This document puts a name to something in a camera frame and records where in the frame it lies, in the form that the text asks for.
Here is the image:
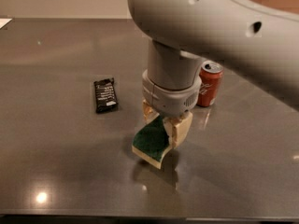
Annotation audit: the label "green and yellow sponge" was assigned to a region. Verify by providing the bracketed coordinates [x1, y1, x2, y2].
[132, 116, 172, 169]

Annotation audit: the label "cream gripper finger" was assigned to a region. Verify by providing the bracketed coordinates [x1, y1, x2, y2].
[163, 111, 192, 148]
[142, 100, 160, 124]

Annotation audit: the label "red coca-cola can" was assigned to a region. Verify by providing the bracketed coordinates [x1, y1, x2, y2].
[197, 61, 223, 107]

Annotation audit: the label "black rxbar chocolate wrapper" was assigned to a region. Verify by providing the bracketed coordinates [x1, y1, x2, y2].
[93, 77, 118, 114]

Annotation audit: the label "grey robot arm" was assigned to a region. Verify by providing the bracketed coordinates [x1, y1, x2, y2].
[128, 0, 299, 117]

